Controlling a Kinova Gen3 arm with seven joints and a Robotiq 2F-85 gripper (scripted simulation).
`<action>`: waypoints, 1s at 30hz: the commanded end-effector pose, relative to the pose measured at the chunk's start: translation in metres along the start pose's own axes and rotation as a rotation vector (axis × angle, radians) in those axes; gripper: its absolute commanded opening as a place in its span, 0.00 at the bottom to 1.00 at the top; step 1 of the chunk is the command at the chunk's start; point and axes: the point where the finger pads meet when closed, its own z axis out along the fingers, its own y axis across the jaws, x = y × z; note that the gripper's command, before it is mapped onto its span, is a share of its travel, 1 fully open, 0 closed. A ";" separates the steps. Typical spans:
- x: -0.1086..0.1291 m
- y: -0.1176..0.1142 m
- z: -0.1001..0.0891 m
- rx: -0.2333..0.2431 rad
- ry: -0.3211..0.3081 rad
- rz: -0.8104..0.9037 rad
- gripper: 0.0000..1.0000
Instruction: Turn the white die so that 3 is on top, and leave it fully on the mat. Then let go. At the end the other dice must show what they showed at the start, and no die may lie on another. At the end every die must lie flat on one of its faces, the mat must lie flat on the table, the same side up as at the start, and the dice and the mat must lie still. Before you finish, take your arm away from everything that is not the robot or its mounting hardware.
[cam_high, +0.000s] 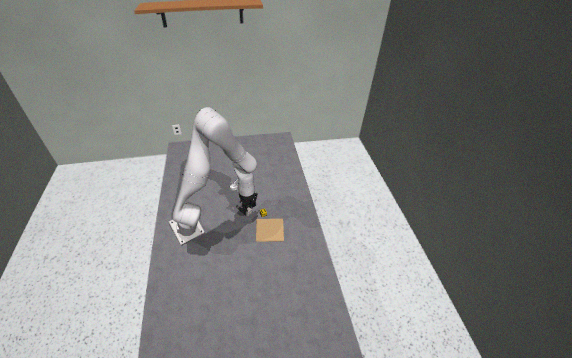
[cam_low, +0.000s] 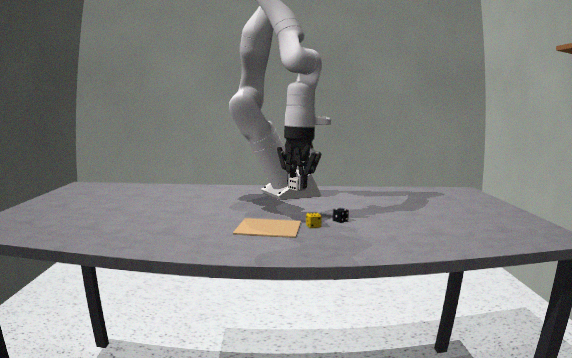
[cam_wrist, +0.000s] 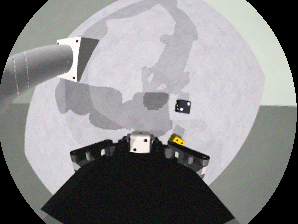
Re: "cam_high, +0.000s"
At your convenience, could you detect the tan flat mat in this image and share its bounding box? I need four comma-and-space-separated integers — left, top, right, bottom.
256, 219, 284, 242

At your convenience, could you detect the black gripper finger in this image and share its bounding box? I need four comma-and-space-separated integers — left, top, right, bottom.
236, 201, 249, 216
248, 192, 258, 210

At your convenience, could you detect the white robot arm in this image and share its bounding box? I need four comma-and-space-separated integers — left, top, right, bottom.
173, 107, 257, 236

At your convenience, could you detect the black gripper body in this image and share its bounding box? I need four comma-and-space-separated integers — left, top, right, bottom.
239, 191, 255, 206

